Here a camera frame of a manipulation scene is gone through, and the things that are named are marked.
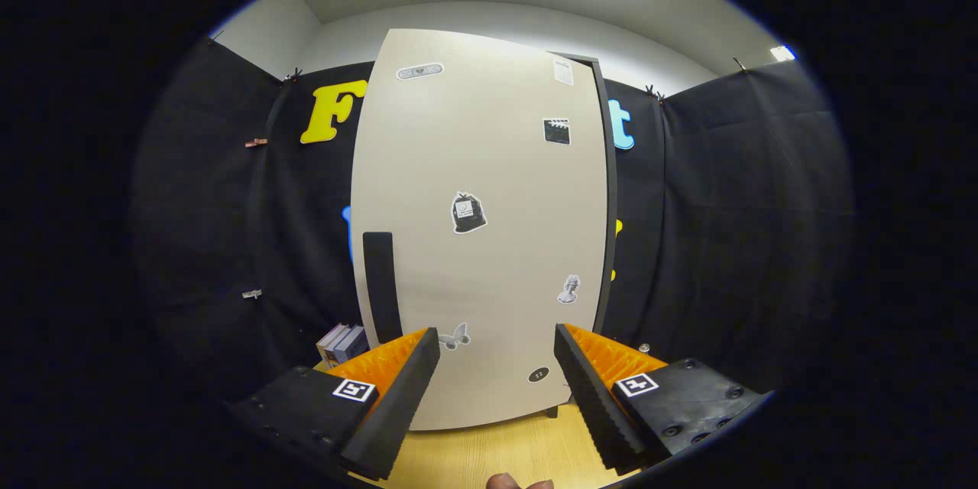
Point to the small ceiling light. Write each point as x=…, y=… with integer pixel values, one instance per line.
x=782, y=53

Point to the beige book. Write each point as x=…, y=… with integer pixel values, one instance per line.
x=332, y=338

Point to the black backdrop cloth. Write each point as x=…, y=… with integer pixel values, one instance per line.
x=726, y=244

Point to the silver clip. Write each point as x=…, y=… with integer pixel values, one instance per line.
x=251, y=294

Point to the blue book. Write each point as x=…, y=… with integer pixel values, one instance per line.
x=353, y=344

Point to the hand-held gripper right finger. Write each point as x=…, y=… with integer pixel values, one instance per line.
x=594, y=405

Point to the grey shoe cabinet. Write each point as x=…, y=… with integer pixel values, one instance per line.
x=610, y=206

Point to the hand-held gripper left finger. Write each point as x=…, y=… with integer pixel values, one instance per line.
x=399, y=405

